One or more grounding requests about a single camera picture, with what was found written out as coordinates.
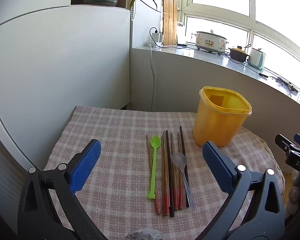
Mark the white power strip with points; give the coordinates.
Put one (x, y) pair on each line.
(153, 44)

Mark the white plug charger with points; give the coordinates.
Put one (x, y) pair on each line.
(157, 37)

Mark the white cabinet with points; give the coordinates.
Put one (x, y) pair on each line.
(65, 67)

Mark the yellow plastic container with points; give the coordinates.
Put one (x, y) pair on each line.
(215, 122)

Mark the clear plastic spoon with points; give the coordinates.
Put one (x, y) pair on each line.
(179, 160)

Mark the person's left hand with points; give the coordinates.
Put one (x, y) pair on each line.
(145, 235)

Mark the black chopstick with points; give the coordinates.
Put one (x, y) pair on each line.
(182, 140)
(169, 175)

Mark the mint green electric kettle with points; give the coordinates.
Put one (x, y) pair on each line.
(256, 58)

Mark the dark pot with yellow lid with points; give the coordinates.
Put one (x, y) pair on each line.
(238, 55)

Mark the black power adapter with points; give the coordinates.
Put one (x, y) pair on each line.
(263, 75)

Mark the white window frame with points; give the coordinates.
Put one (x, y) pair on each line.
(251, 22)

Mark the person's right hand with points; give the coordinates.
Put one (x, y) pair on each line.
(293, 195)

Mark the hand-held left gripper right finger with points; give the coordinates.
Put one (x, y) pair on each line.
(217, 167)

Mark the white window counter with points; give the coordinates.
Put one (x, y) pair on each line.
(202, 57)

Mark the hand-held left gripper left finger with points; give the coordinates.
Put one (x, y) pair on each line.
(86, 166)

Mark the wooden slat board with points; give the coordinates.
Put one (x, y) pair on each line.
(168, 17)

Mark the white floral slow cooker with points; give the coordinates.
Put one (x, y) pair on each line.
(210, 42)

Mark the green plastic spoon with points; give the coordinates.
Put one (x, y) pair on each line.
(153, 170)

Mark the brown chopstick with red end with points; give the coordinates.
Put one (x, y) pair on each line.
(165, 170)
(148, 150)
(163, 167)

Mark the pink checked tablecloth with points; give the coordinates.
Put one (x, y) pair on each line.
(110, 135)

